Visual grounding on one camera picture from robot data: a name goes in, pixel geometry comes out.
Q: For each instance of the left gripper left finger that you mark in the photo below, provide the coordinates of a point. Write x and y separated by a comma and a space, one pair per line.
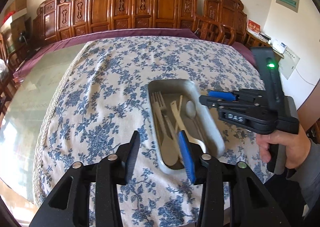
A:
68, 202

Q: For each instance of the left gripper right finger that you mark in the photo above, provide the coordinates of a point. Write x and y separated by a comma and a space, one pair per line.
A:
250, 202

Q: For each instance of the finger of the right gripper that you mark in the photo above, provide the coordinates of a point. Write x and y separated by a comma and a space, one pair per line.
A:
227, 96

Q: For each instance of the metal fork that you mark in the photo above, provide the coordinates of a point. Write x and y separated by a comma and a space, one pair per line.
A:
161, 111

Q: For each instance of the large white rice spoon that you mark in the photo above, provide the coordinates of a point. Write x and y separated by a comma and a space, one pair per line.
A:
168, 151

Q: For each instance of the metal smiley spoon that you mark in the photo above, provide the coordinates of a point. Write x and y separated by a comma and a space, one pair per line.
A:
190, 114

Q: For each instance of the grey metal tray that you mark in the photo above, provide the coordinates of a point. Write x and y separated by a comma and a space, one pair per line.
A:
183, 90

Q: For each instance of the white router box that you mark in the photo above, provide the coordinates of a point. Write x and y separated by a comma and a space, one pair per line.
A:
278, 46

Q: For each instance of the red greeting card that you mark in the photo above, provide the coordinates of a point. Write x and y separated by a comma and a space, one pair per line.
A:
253, 26

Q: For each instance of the carved wooden armchair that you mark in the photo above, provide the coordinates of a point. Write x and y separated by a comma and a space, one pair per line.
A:
230, 13

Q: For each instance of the blue floral tablecloth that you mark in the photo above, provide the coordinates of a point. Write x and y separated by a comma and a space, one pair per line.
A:
102, 99

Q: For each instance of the long carved wooden sofa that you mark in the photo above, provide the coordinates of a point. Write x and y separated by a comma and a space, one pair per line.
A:
58, 20

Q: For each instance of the stacked cardboard boxes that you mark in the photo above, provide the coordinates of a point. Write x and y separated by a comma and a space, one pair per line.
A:
14, 23

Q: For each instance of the wall electrical panel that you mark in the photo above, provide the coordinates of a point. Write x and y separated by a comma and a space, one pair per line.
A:
288, 63

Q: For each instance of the grey wall box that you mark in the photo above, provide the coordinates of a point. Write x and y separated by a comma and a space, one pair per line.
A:
290, 4

